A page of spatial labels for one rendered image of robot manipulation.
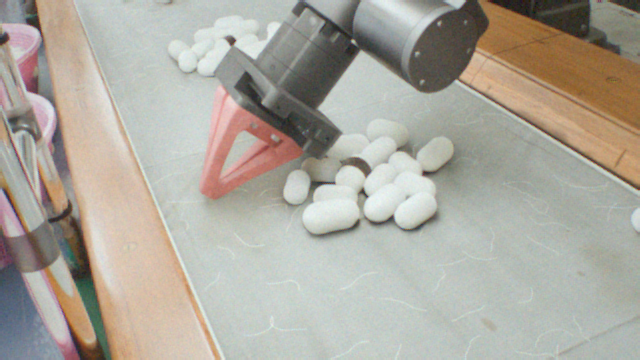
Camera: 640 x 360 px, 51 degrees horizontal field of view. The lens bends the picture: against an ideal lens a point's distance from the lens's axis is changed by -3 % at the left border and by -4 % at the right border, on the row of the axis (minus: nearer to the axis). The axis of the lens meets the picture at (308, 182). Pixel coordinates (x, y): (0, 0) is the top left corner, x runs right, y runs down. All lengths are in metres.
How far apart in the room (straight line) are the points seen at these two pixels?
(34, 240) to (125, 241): 0.13
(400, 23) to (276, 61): 0.10
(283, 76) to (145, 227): 0.14
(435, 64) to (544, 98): 0.17
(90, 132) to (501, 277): 0.38
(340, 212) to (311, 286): 0.06
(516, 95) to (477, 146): 0.07
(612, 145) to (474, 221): 0.13
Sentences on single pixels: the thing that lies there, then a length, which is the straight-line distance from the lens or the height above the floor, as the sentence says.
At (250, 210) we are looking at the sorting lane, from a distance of 0.51.
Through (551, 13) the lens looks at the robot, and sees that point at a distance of 1.29.
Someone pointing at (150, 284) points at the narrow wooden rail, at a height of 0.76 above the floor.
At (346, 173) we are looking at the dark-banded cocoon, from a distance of 0.49.
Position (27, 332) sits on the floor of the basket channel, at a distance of 0.58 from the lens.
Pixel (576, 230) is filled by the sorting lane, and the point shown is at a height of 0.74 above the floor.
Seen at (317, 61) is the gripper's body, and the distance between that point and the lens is 0.47.
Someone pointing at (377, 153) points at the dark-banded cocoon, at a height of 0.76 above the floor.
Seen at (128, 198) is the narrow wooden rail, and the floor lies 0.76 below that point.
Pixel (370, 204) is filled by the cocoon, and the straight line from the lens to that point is 0.46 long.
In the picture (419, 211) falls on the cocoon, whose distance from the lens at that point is 0.46.
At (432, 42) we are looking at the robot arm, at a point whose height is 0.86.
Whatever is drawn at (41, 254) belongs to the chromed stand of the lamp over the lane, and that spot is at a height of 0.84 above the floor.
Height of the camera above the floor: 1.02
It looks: 32 degrees down
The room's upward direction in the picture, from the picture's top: 10 degrees counter-clockwise
